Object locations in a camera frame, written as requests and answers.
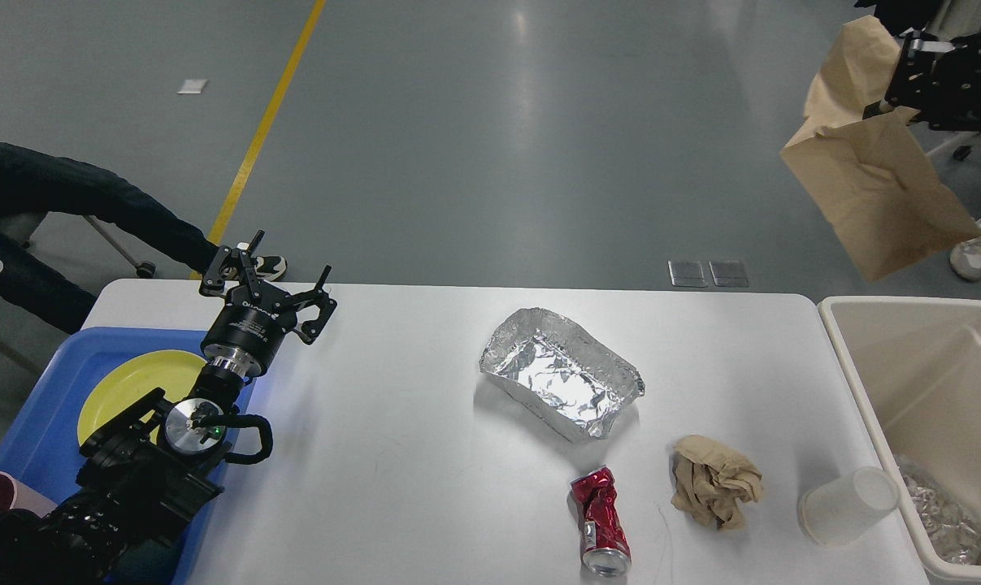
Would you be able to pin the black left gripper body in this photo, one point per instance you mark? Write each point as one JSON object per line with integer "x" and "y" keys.
{"x": 250, "y": 329}

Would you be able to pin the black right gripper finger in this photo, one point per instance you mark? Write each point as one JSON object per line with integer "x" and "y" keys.
{"x": 905, "y": 114}

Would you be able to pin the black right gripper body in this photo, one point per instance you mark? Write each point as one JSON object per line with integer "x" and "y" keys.
{"x": 923, "y": 80}

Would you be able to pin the brown paper bag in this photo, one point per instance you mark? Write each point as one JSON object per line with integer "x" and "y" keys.
{"x": 869, "y": 176}

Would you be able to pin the yellow plastic plate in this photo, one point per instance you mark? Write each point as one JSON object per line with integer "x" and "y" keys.
{"x": 172, "y": 370}

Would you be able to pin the aluminium foil tray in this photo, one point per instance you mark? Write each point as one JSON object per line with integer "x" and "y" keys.
{"x": 559, "y": 372}

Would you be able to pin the crushed red soda can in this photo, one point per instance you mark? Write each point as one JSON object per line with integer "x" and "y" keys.
{"x": 604, "y": 549}

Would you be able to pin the white paper cup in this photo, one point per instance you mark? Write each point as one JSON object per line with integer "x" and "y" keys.
{"x": 837, "y": 513}

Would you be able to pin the brown paper wad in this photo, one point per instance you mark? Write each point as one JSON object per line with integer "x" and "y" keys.
{"x": 711, "y": 480}

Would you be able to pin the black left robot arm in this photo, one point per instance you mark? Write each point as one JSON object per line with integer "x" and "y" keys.
{"x": 146, "y": 471}

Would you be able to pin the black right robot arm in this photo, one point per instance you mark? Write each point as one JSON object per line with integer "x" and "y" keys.
{"x": 966, "y": 61}

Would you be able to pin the white office chair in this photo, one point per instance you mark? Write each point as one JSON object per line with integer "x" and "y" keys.
{"x": 955, "y": 19}

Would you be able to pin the seated person in jeans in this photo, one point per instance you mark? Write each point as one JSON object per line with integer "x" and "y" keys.
{"x": 32, "y": 182}

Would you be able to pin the metal floor plate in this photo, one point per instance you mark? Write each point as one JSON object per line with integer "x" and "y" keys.
{"x": 687, "y": 274}
{"x": 729, "y": 274}

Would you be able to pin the beige plastic bin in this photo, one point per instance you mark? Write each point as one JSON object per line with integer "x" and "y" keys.
{"x": 913, "y": 365}

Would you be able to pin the pink mug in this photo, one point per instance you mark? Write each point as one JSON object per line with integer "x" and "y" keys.
{"x": 17, "y": 495}

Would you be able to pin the crumpled foil ball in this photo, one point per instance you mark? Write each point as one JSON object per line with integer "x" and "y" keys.
{"x": 952, "y": 529}

